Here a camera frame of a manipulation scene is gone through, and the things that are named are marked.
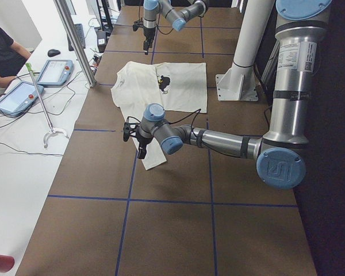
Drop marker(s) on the black computer mouse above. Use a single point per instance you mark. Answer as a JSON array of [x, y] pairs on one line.
[[53, 52]]

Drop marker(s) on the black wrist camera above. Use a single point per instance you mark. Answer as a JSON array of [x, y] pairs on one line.
[[137, 24], [129, 130]]

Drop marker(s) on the red cylinder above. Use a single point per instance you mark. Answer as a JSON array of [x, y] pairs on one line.
[[6, 263]]

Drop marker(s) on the white post with base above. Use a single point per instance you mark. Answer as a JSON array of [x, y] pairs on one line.
[[238, 83]]

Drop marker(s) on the far blue teach pendant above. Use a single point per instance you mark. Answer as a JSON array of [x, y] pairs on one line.
[[55, 73]]

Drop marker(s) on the aluminium frame post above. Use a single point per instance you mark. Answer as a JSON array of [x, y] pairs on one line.
[[68, 24]]

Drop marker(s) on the near blue teach pendant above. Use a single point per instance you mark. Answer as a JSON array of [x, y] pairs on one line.
[[18, 100]]

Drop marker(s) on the person in black shirt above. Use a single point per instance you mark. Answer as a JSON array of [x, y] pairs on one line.
[[12, 57]]

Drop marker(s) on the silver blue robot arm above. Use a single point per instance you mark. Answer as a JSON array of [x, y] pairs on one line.
[[300, 26], [177, 18]]

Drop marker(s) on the blue teach pendant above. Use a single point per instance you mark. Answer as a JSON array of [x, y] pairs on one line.
[[55, 73], [18, 100]]

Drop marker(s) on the cream long-sleeve printed shirt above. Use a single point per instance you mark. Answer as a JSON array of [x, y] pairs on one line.
[[146, 92]]

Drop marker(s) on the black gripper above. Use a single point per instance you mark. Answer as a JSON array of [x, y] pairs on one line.
[[147, 35], [142, 142]]

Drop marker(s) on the black keyboard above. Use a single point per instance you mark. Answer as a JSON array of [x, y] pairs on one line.
[[80, 36]]

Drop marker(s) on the metal reacher grabber stick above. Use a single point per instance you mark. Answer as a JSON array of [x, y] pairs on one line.
[[53, 131]]

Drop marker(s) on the black box with label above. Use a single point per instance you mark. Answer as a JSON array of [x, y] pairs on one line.
[[101, 40]]

